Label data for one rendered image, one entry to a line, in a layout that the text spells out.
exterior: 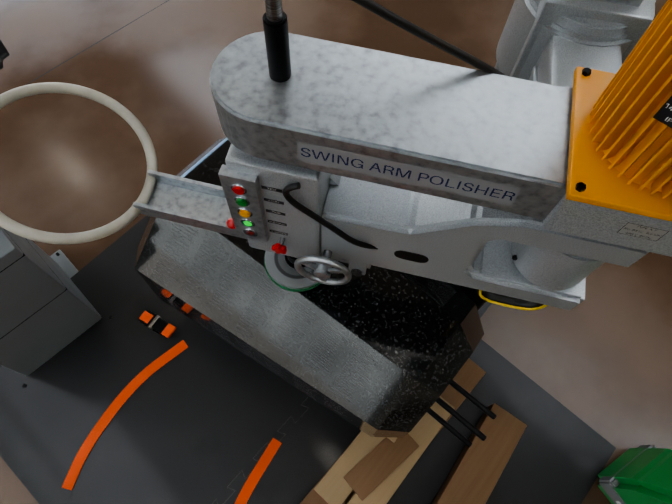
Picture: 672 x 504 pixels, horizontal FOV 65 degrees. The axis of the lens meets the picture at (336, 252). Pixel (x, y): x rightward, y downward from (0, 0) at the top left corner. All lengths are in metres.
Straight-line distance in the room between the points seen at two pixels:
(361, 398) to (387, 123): 1.04
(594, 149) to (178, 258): 1.43
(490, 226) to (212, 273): 1.08
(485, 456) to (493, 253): 1.23
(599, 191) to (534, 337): 1.84
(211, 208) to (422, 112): 0.81
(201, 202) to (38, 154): 1.87
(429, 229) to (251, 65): 0.50
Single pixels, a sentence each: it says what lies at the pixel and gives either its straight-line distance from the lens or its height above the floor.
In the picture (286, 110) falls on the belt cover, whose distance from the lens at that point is 0.97.
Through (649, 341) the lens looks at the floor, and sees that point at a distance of 2.99.
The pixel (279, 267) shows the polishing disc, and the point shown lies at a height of 0.90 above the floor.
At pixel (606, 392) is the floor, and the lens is 2.82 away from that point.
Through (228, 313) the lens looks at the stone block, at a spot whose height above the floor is 0.67.
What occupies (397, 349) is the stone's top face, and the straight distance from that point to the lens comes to 1.68.
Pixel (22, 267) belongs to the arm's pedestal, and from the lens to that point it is 2.19.
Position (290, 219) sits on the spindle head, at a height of 1.37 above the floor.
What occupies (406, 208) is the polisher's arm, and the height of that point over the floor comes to 1.42.
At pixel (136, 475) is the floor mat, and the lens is 2.56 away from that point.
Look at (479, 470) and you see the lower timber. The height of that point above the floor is 0.13.
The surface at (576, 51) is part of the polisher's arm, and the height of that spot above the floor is 1.49.
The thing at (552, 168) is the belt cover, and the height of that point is 1.71.
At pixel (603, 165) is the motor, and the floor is 1.73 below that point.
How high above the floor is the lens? 2.46
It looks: 65 degrees down
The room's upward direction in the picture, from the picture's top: 4 degrees clockwise
